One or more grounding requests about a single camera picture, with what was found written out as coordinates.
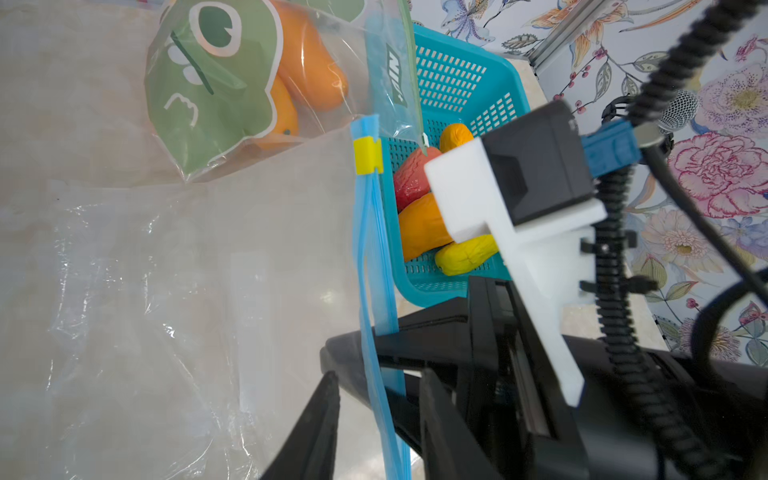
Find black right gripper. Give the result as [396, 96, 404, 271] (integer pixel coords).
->
[320, 277, 767, 479]

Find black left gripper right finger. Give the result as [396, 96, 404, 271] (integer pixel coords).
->
[419, 369, 501, 480]

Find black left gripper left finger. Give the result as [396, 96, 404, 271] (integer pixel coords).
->
[261, 371, 340, 480]

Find yellow mango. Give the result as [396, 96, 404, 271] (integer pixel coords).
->
[435, 235, 498, 276]

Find orange mango front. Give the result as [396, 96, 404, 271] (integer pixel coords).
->
[398, 193, 453, 262]

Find orange mango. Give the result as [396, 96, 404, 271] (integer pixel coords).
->
[255, 76, 299, 151]
[272, 1, 348, 111]
[439, 123, 474, 153]
[398, 193, 453, 262]

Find clear zip-top bag blue zipper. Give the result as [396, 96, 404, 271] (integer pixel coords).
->
[0, 113, 415, 480]

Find clear zip-top bag green print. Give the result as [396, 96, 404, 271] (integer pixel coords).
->
[144, 1, 423, 181]

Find red mango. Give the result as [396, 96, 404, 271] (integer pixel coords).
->
[393, 147, 442, 212]

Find teal plastic basket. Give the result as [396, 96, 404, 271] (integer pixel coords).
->
[381, 26, 531, 307]

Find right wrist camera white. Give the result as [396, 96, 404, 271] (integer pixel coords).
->
[425, 101, 641, 407]

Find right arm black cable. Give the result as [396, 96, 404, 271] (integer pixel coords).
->
[590, 0, 768, 480]

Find aluminium corner post right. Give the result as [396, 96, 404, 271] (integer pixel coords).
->
[526, 0, 633, 71]

